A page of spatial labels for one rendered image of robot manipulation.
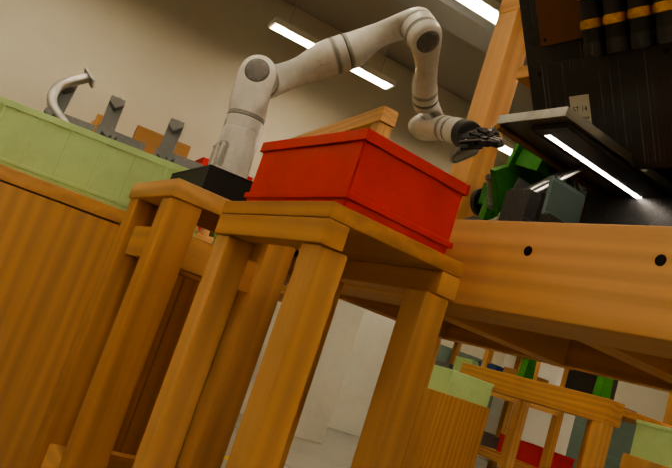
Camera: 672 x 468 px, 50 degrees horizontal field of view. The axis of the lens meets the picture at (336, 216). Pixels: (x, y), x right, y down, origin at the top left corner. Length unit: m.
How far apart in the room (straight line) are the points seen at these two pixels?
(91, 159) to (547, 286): 1.28
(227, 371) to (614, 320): 0.86
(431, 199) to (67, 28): 7.70
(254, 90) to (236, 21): 7.36
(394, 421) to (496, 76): 1.52
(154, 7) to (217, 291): 7.76
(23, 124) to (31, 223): 0.27
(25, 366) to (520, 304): 1.24
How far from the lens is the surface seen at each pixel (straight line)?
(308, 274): 0.95
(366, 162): 1.01
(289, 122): 9.03
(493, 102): 2.34
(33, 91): 8.42
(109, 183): 1.97
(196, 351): 1.19
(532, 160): 1.56
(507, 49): 2.42
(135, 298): 1.49
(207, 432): 1.60
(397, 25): 1.85
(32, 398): 1.93
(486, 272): 1.18
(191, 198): 1.51
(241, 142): 1.69
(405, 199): 1.05
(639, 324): 0.99
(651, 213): 1.54
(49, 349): 1.91
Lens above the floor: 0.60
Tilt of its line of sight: 11 degrees up
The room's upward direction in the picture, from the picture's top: 19 degrees clockwise
